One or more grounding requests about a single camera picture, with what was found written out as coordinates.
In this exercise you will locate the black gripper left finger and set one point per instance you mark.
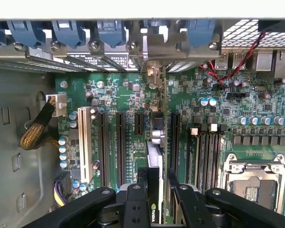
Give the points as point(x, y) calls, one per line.
point(136, 206)

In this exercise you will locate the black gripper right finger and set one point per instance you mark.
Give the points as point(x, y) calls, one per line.
point(192, 209)

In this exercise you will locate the graphics card with black cooler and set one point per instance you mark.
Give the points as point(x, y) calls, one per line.
point(154, 154)

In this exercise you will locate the green motherboard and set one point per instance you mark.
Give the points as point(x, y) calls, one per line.
point(137, 154)

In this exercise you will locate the long black expansion slot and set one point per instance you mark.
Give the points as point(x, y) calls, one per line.
point(175, 142)
point(120, 147)
point(103, 147)

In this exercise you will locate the CPU socket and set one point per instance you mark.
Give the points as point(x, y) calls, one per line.
point(251, 190)

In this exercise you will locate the metal socket cover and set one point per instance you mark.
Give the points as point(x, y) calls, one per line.
point(254, 167)

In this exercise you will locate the white expansion slot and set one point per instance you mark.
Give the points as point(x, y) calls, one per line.
point(85, 142)

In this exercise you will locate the short black expansion slot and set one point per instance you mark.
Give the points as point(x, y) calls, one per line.
point(139, 123)

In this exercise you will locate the black grey PC case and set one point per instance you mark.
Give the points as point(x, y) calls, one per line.
point(242, 35)

